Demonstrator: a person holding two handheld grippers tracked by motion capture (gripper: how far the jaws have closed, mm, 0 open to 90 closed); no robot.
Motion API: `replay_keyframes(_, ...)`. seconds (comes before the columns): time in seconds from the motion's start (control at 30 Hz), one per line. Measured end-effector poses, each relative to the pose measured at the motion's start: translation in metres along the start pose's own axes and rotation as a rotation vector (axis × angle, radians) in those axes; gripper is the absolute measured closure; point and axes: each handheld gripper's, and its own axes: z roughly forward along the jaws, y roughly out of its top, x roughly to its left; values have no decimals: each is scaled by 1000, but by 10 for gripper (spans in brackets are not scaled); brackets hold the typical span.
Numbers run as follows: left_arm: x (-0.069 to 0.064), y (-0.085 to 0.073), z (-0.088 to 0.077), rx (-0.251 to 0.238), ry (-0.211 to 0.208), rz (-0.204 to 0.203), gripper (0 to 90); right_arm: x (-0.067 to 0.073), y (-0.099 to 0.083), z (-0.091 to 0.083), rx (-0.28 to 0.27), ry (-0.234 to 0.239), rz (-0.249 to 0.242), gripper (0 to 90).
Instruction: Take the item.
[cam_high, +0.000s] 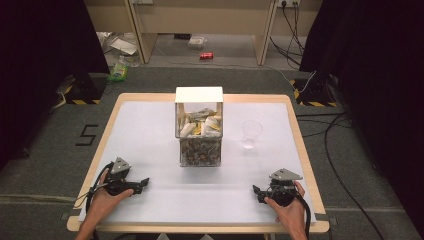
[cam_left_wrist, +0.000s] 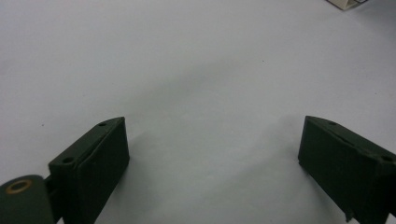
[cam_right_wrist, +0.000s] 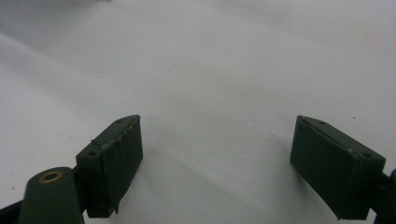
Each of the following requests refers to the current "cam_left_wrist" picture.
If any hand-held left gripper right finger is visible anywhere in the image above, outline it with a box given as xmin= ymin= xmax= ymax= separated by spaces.
xmin=297 ymin=115 xmax=396 ymax=224

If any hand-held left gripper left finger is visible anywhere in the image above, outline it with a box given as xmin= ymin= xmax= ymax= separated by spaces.
xmin=48 ymin=116 xmax=131 ymax=224

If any beige box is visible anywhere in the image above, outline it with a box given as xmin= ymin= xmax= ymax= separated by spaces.
xmin=326 ymin=0 xmax=369 ymax=11

